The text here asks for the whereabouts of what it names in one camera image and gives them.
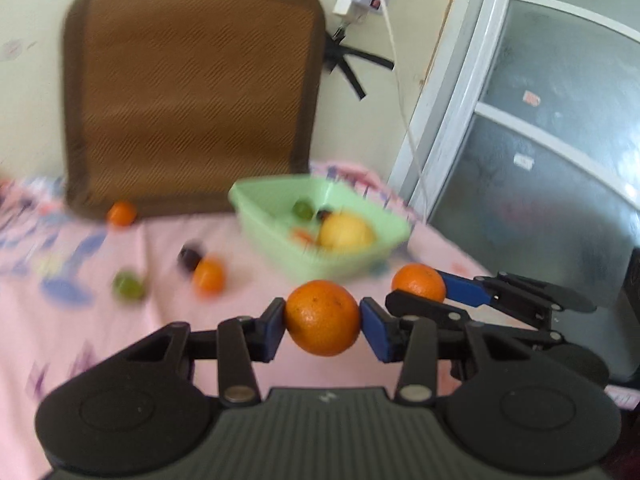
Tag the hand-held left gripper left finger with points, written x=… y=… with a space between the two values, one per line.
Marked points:
x=272 y=332

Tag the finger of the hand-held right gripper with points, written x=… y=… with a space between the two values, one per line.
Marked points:
x=425 y=307
x=465 y=287

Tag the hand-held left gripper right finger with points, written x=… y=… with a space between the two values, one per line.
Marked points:
x=375 y=331

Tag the large mandarin orange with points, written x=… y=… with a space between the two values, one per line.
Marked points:
x=322 y=317

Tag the green rectangular bowl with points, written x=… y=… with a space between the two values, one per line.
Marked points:
x=270 y=240

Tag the yellow lemon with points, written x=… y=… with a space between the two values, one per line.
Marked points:
x=346 y=232

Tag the dark purple round fruit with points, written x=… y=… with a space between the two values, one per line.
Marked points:
x=324 y=215
x=190 y=256

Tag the green tomato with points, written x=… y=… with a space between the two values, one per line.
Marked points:
x=301 y=209

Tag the frosted glass pane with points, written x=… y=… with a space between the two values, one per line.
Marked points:
x=550 y=210

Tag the white glass sticker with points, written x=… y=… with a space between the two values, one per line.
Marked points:
x=523 y=161

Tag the green round fruit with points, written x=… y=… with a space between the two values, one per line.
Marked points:
x=128 y=285

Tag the red glass sticker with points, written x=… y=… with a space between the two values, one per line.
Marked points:
x=532 y=97

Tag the brown woven seat cushion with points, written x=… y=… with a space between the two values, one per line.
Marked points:
x=190 y=90

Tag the white window frame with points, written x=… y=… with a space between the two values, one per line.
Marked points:
x=450 y=85

